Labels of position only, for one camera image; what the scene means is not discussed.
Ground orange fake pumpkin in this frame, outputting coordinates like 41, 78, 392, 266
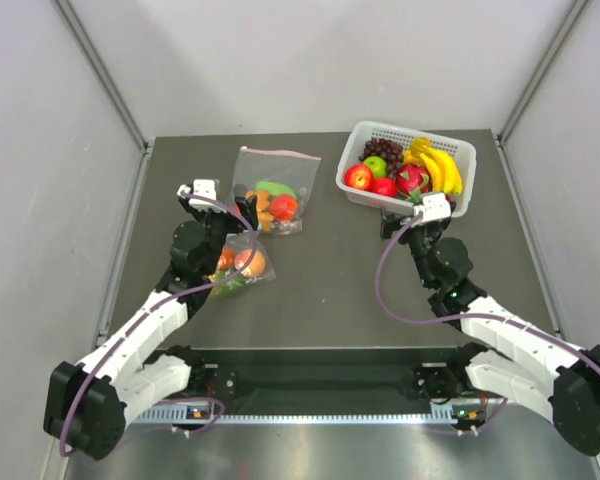
217, 247, 236, 271

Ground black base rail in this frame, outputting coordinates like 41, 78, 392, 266
148, 345, 482, 411

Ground yellow fake banana bunch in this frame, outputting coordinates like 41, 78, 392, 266
403, 137, 464, 196

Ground white plastic basket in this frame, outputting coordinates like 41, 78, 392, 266
336, 121, 477, 217

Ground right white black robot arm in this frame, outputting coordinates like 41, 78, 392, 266
380, 193, 600, 457

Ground purple fake grapes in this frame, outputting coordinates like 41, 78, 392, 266
358, 138, 404, 179

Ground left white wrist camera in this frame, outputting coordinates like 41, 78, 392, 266
177, 179, 219, 209

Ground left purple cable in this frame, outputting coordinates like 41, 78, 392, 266
58, 195, 261, 459

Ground green fake apple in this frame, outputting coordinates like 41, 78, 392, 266
363, 156, 388, 179

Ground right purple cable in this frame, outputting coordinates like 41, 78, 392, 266
375, 213, 600, 449

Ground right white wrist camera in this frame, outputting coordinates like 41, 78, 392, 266
414, 192, 452, 223

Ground red fake apple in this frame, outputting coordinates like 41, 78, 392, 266
344, 163, 374, 191

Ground purple cable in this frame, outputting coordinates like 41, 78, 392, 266
375, 213, 600, 449
58, 195, 261, 459

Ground pink fake dragon fruit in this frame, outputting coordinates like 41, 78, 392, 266
395, 163, 431, 204

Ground orange fake ginger in bag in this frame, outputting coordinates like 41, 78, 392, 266
246, 190, 275, 232

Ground green fake pepper in bag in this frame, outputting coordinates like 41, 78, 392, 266
255, 180, 297, 199

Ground slotted cable duct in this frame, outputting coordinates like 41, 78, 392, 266
133, 403, 484, 426

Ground fake peach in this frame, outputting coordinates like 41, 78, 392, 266
234, 249, 267, 278

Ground pink-zip clear bag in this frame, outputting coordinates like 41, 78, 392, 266
228, 146, 321, 235

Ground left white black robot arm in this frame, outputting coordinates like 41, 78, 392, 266
43, 185, 258, 460

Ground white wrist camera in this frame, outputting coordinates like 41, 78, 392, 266
414, 192, 452, 223
177, 179, 219, 209

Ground red fake tomato in bag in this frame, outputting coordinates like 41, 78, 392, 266
269, 194, 298, 222

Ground blue-zip clear bag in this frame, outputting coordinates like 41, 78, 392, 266
208, 233, 276, 298

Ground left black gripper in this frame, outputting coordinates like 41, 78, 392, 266
180, 195, 257, 276

